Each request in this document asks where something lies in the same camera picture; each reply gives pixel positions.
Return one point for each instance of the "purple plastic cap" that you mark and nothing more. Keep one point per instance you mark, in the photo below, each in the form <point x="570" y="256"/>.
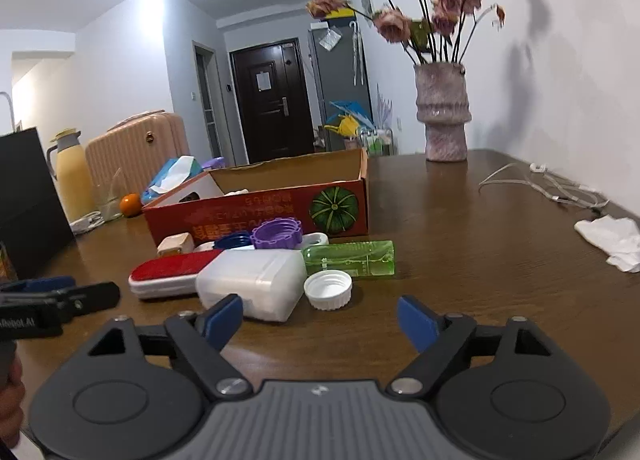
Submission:
<point x="276" y="235"/>

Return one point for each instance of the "person's left hand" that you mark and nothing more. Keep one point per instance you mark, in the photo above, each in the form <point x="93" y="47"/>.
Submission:
<point x="14" y="400"/>

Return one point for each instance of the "printed cardboard box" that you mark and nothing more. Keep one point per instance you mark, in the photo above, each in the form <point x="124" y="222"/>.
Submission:
<point x="280" y="205"/>

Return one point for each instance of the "yellow box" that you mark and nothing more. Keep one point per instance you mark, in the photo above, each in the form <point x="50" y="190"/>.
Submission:
<point x="340" y="14"/>

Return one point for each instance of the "small beige block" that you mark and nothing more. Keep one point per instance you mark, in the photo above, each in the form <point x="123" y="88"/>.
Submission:
<point x="176" y="244"/>

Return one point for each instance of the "blue tissue pack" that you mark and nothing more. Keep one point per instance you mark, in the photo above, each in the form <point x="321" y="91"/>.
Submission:
<point x="170" y="178"/>

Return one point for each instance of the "blue plastic cap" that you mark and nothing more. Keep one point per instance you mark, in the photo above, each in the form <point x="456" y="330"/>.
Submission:
<point x="232" y="241"/>

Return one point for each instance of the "crumpled white tissue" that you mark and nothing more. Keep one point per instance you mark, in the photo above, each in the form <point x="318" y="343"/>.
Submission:
<point x="610" y="237"/>

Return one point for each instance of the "pale purple wall decoration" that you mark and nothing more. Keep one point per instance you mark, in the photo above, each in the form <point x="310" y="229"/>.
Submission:
<point x="384" y="107"/>

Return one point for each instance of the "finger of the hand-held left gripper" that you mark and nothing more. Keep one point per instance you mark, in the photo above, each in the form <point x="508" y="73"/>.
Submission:
<point x="45" y="284"/>
<point x="90" y="297"/>

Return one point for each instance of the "grey interior door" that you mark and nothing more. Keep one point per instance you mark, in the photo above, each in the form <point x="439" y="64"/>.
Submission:
<point x="207" y="104"/>

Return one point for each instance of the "yellow watering can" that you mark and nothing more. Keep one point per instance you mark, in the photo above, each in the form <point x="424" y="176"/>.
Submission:
<point x="345" y="127"/>

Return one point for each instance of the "yellow thermos jug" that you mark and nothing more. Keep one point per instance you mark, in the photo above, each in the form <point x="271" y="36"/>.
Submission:
<point x="74" y="179"/>

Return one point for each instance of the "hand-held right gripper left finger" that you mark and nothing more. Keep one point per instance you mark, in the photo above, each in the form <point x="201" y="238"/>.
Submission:
<point x="223" y="321"/>

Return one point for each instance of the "dried pink flower bouquet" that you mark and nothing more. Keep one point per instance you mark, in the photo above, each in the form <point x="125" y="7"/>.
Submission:
<point x="445" y="9"/>

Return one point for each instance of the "white plastic container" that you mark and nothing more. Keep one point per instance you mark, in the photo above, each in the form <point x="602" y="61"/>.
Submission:
<point x="250" y="280"/>

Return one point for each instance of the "dark brown entrance door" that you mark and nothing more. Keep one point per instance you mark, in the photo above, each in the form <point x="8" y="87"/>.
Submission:
<point x="272" y="104"/>

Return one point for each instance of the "black bag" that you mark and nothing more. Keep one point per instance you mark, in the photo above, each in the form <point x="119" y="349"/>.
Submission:
<point x="30" y="200"/>

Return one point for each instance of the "clear glass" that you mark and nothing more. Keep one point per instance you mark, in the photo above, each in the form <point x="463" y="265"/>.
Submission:
<point x="109" y="202"/>

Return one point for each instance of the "red and white lint brush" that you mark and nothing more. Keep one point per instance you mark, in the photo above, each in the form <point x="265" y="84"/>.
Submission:
<point x="170" y="270"/>

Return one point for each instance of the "blue folded umbrella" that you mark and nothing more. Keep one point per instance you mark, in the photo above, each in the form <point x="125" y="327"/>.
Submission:
<point x="350" y="107"/>

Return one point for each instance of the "small white plastic bottle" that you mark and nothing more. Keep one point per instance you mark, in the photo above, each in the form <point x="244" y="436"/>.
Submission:
<point x="317" y="239"/>

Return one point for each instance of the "storage cart with bottles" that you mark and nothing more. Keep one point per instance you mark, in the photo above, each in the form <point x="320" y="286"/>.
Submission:
<point x="377" y="142"/>

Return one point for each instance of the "orange fruit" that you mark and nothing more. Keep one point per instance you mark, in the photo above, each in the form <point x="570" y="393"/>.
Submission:
<point x="131" y="205"/>

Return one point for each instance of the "purple tissue box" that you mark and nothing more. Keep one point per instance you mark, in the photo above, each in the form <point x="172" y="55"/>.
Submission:
<point x="214" y="163"/>

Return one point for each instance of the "white hanging umbrella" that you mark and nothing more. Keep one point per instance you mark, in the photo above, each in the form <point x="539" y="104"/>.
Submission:
<point x="356" y="54"/>

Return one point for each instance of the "white ribbed plastic cap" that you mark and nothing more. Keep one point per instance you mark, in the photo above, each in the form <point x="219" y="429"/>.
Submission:
<point x="327" y="290"/>

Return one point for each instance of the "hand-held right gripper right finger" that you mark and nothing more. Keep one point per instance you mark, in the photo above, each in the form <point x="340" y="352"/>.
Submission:
<point x="416" y="322"/>

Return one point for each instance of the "grey refrigerator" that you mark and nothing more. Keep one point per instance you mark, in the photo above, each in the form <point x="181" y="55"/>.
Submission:
<point x="340" y="84"/>

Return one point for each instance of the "pink ribbed suitcase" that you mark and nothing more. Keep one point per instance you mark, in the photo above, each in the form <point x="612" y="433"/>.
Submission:
<point x="135" y="149"/>

